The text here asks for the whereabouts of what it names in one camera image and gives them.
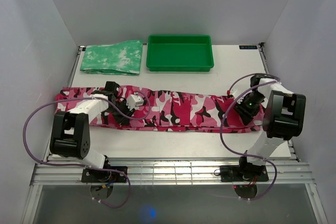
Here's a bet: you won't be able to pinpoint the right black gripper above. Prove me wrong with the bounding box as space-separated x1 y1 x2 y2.
233 91 265 126

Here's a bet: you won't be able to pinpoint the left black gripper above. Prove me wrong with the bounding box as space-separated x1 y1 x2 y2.
107 100 135 127

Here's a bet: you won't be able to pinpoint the pink camouflage trousers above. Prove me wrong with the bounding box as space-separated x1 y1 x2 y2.
54 84 265 133

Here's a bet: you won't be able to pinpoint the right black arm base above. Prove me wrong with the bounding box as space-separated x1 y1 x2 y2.
214 165 269 182

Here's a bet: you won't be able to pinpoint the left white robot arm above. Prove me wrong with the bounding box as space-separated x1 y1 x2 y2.
49 81 144 182

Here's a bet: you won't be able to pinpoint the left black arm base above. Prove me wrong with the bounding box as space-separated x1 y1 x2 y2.
81 168 127 184

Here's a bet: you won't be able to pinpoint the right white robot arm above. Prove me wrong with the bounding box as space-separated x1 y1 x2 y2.
231 73 306 182

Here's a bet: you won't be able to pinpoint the folded green white trousers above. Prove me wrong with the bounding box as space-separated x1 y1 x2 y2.
80 40 143 76

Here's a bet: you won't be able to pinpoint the dark label sticker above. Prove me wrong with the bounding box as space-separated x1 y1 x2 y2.
239 45 258 50

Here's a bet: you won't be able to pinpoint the green plastic tray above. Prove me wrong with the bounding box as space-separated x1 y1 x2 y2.
146 35 214 72

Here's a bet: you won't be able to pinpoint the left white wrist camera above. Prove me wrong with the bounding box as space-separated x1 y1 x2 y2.
126 94 144 110

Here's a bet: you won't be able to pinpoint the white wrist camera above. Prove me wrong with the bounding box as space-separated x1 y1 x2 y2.
126 94 144 110
227 88 242 99

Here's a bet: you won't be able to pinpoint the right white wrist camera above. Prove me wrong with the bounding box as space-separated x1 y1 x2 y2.
227 88 242 99

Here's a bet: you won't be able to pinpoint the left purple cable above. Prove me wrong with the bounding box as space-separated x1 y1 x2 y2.
23 90 152 209

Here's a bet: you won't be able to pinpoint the purple cable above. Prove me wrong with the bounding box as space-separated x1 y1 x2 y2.
23 90 152 209
219 73 282 201

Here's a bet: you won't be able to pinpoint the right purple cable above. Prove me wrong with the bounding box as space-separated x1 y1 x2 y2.
219 73 282 201

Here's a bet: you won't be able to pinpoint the aluminium rail frame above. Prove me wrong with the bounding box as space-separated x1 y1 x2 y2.
30 42 316 224

